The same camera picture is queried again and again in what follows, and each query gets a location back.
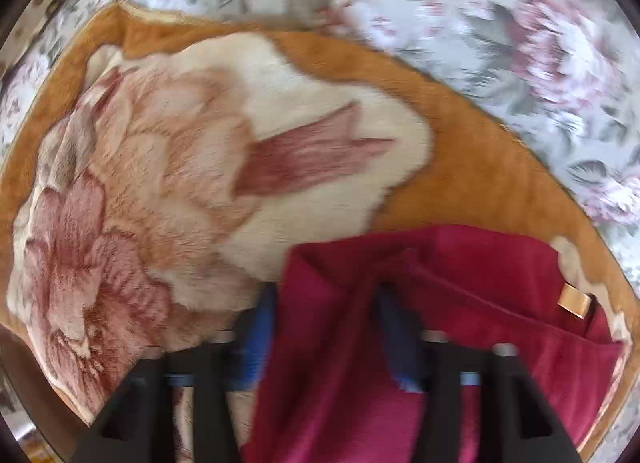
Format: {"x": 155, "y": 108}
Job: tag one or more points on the dark red sweater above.
{"x": 340, "y": 393}

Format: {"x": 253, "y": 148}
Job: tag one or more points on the cream patterned pillow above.
{"x": 45, "y": 8}

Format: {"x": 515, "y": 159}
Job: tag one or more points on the floral bedspread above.
{"x": 450, "y": 18}

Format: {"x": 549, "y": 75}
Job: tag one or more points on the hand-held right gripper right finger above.
{"x": 400, "y": 348}

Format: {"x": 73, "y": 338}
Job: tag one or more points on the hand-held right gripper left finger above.
{"x": 260, "y": 338}

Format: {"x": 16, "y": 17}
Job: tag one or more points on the orange floral plush blanket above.
{"x": 175, "y": 168}

